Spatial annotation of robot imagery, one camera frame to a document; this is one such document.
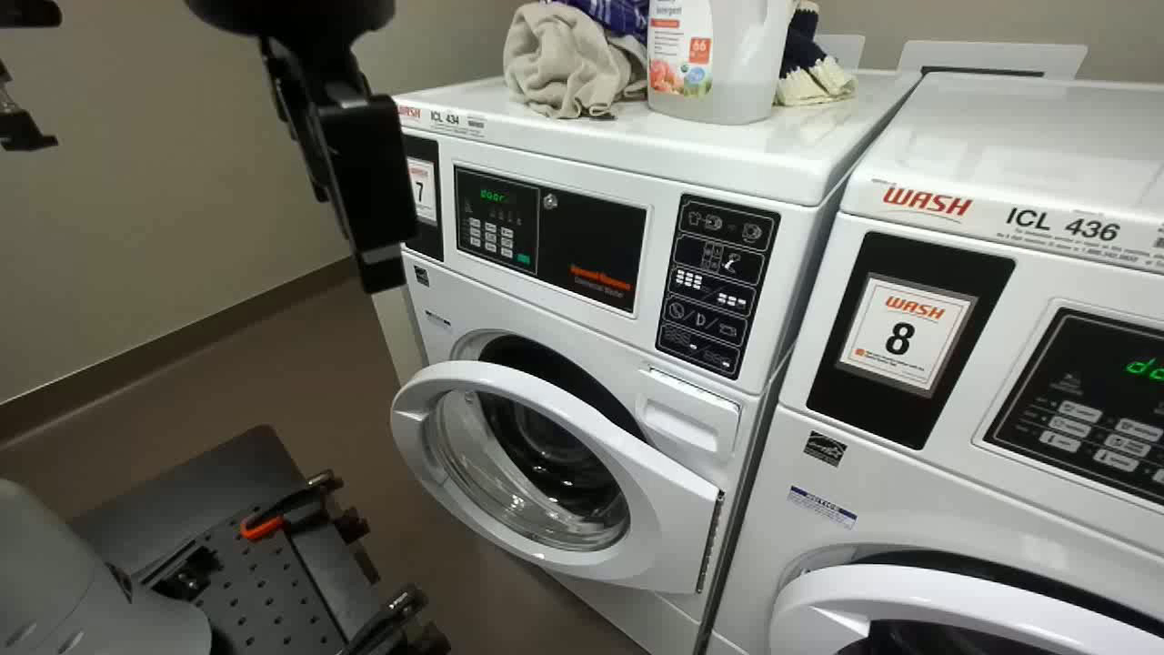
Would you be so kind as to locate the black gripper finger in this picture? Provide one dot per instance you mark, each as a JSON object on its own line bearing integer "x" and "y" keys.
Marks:
{"x": 378, "y": 273}

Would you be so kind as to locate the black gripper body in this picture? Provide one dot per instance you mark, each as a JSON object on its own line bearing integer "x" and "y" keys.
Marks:
{"x": 369, "y": 175}

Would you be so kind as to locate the white washing machine number 7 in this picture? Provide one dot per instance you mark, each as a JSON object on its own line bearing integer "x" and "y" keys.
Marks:
{"x": 606, "y": 164}

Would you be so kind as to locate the white washing machine number 8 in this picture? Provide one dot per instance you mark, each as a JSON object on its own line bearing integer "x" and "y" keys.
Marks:
{"x": 970, "y": 487}

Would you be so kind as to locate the round door of machine 8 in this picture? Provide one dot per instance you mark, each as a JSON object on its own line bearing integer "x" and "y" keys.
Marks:
{"x": 920, "y": 607}

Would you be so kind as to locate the beige crumpled cloth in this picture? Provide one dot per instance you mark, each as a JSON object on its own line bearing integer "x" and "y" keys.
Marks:
{"x": 564, "y": 58}

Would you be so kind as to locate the blue plaid cloth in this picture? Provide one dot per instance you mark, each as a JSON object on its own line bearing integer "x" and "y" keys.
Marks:
{"x": 612, "y": 15}

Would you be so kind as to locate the black robot cart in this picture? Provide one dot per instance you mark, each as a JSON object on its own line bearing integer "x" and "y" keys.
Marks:
{"x": 261, "y": 594}

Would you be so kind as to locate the black knob clamp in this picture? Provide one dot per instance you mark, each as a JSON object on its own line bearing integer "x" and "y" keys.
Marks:
{"x": 405, "y": 619}

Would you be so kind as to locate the white detergent bottle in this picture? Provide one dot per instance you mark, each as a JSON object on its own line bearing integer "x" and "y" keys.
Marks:
{"x": 711, "y": 58}

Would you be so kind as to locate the pale yellow cloth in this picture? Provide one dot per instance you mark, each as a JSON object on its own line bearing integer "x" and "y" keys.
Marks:
{"x": 817, "y": 83}

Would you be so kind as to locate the dark navy cloth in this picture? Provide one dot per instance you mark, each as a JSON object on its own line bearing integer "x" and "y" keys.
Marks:
{"x": 803, "y": 35}

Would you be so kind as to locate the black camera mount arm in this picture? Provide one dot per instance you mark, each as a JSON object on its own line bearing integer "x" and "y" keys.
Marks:
{"x": 23, "y": 121}

